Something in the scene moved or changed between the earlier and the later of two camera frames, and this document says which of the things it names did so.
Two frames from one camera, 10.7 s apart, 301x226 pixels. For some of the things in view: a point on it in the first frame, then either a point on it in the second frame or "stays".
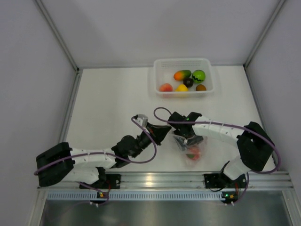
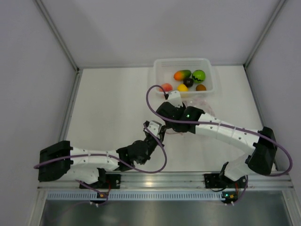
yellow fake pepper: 182,87 stays
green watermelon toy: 198,76 stays
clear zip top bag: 193,154 to 194,103
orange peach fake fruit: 166,87 stays
